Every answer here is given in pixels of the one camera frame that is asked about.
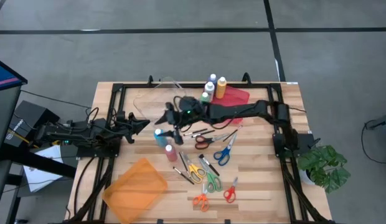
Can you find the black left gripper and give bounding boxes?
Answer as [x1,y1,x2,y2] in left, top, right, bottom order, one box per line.
[115,110,151,144]

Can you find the thin dark paintbrush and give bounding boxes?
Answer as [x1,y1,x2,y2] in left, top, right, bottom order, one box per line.
[223,126,243,142]

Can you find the orange scissors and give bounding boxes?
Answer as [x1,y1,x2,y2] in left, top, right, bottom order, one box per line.
[192,183,210,213]

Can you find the white paper sheet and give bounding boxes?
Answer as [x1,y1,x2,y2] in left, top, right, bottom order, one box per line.
[23,144,65,193]

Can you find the red plastic bin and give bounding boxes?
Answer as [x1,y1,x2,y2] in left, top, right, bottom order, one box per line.
[210,85,251,126]

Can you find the dark grey floor equipment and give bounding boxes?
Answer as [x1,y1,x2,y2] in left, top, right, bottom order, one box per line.
[364,111,386,140]

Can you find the yellow paint bottle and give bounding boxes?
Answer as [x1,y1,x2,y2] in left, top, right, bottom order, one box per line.
[215,77,227,100]

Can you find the computer monitor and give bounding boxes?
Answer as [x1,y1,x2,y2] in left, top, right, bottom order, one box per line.
[0,57,28,161]

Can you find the bright red scissors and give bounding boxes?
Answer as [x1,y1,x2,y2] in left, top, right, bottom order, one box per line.
[223,176,239,203]

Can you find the black floor cable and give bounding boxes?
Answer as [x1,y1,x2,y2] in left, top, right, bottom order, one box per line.
[20,89,92,110]
[360,119,386,165]

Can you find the green scissors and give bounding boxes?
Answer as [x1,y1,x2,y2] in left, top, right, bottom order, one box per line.
[198,158,224,193]

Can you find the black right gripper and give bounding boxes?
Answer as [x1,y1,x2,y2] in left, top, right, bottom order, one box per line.
[154,95,211,146]

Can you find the orange translucent plastic bin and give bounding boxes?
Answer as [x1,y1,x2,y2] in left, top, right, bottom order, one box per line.
[101,157,168,224]

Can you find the green potted plant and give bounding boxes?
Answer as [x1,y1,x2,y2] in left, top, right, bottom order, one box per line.
[297,144,352,194]

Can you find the teal paint bottle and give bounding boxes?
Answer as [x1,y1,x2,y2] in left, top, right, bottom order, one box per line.
[154,128,169,147]

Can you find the dark red scissors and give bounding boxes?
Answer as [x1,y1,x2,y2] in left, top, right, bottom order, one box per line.
[194,133,231,151]

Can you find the blue scissors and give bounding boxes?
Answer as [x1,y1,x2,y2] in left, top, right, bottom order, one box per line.
[213,133,238,167]

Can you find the black desk beam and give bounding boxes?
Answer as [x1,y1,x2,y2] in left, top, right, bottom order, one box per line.
[0,143,77,224]

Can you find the yellow scissors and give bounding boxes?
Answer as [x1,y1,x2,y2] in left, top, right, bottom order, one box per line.
[180,151,207,184]

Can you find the clear plastic bin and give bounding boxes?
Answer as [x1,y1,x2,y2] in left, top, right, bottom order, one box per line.
[133,77,187,128]

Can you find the white plant pot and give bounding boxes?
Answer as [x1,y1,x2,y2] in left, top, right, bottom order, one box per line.
[299,169,316,187]

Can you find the thick black paintbrush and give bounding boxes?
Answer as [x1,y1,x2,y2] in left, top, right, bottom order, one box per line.
[199,154,220,177]

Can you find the white paint bottle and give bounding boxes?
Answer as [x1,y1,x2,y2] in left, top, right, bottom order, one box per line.
[204,82,215,102]

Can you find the black equipment box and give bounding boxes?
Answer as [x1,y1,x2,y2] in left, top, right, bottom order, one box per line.
[4,100,60,147]

